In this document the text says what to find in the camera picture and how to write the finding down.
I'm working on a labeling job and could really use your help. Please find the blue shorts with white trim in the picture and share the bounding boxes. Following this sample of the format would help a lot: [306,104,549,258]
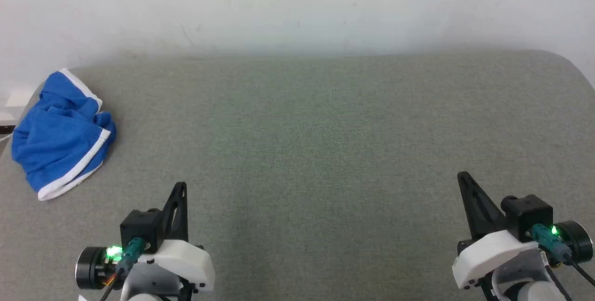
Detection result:
[11,68,117,201]

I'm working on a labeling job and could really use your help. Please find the green plug arm cable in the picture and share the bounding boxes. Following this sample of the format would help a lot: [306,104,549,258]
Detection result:
[530,223,595,288]
[99,237,147,301]

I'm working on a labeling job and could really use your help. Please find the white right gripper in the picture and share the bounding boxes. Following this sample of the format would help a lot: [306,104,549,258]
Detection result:
[452,171,541,290]

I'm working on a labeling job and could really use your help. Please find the green plug right arm cable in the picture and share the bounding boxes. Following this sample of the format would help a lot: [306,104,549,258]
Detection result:
[530,223,595,288]

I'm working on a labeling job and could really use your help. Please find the green plug left arm cable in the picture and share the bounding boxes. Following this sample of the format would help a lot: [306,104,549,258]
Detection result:
[99,237,147,301]

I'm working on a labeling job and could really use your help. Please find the white box by wall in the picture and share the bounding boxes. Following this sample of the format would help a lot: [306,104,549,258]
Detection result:
[0,88,34,123]

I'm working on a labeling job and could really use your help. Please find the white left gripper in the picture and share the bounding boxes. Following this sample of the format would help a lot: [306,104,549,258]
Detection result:
[139,182,216,293]

